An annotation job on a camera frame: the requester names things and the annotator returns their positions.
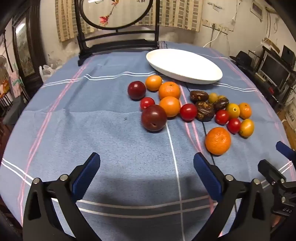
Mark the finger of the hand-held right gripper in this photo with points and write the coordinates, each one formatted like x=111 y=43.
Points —
x=270 y=171
x=285 y=149

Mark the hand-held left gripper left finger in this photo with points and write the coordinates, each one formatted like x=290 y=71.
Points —
x=84 y=176

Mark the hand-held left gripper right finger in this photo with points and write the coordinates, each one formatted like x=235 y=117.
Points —
x=207 y=176

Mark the small orange kumquat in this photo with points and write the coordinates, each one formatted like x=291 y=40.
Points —
x=245 y=110

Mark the red cherry tomato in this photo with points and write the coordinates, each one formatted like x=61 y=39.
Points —
x=188 y=112
x=147 y=103
x=222 y=116
x=234 y=125

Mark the large dark red plum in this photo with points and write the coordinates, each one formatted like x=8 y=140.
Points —
x=154 y=118

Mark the green-yellow tomato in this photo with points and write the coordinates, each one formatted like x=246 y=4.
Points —
x=213 y=97

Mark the small dark red plum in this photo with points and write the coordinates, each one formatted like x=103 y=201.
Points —
x=136 y=90

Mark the smooth yellow-orange orange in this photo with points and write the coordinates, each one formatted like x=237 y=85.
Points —
x=153 y=83

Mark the white oval plate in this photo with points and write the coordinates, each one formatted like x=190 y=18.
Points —
x=182 y=63

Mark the white plastic bucket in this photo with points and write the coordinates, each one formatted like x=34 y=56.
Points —
x=291 y=115

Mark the large orange tangerine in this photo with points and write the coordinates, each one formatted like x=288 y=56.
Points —
x=218 y=141

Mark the oblong yellow-orange tomato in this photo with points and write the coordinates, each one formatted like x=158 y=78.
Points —
x=246 y=127

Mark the blue striped tablecloth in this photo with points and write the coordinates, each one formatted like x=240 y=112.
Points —
x=92 y=120

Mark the black equipment rack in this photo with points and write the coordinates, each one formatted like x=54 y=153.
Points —
x=275 y=89

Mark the brown wrinkled date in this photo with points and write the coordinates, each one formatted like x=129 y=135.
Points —
x=220 y=103
x=204 y=111
x=199 y=96

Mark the black computer monitor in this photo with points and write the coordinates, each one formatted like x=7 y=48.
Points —
x=274 y=68

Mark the black speaker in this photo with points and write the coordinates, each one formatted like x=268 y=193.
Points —
x=288 y=54

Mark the black hat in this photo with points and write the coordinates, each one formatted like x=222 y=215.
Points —
x=242 y=59

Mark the white plastic bag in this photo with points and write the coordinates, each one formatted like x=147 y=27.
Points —
x=47 y=71

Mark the round painted screen black stand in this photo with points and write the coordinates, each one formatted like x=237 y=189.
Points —
x=115 y=44

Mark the dark framed painting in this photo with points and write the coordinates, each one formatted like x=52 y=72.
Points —
x=23 y=46

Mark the beige bamboo blind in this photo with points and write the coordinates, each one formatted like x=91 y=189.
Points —
x=180 y=14

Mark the white wall socket strip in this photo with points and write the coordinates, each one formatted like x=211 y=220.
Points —
x=215 y=25

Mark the small wall picture frame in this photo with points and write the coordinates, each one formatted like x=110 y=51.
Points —
x=256 y=9

